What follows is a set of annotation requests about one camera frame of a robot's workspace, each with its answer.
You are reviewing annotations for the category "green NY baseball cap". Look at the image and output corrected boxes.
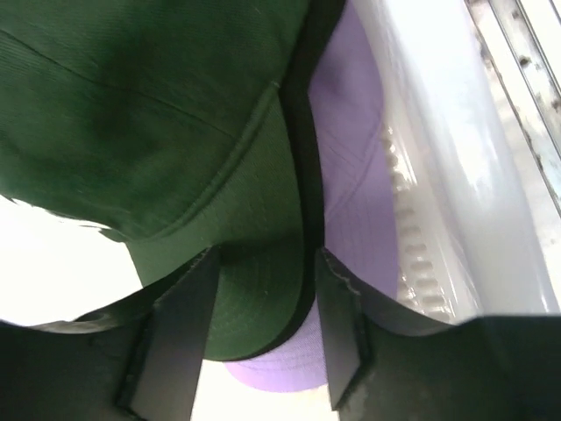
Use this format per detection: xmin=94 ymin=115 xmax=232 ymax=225
xmin=1 ymin=1 xmax=344 ymax=361

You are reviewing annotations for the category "purple baseball cap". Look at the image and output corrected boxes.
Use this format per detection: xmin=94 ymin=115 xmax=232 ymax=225
xmin=226 ymin=4 xmax=399 ymax=393

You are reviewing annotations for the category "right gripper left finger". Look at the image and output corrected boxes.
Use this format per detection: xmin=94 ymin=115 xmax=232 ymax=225
xmin=1 ymin=247 xmax=220 ymax=421

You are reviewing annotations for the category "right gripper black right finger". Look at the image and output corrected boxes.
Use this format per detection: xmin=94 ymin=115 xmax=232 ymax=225
xmin=315 ymin=249 xmax=560 ymax=420

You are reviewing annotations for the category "white plastic basket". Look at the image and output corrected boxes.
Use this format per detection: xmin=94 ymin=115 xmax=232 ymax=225
xmin=356 ymin=1 xmax=560 ymax=324

